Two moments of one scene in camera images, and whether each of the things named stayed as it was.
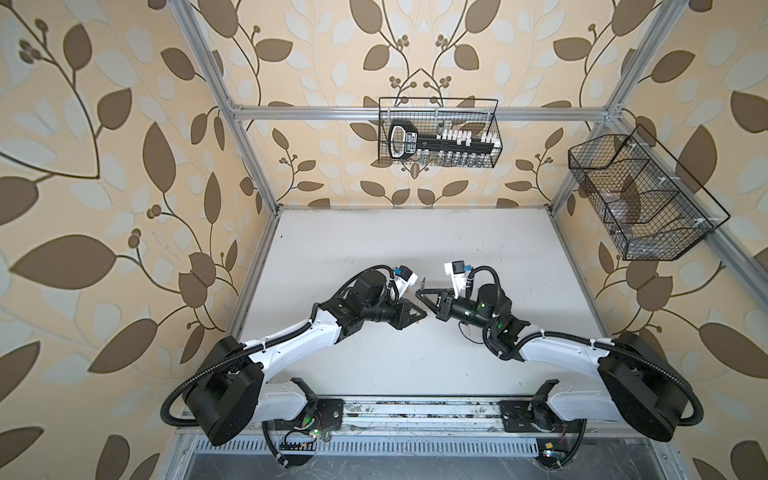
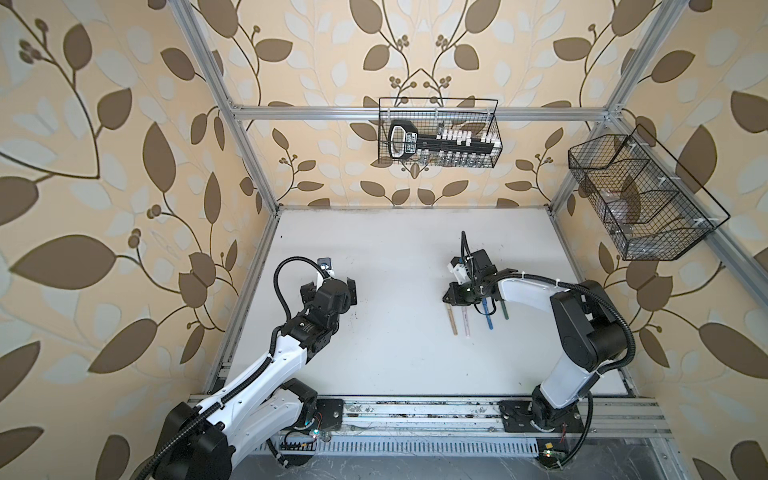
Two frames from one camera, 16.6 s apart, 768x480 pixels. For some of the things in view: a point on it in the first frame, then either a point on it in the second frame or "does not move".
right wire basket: (653, 208) does not move
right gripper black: (444, 309) to (455, 299)
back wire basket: (459, 132) does not move
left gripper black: (404, 315) to (349, 294)
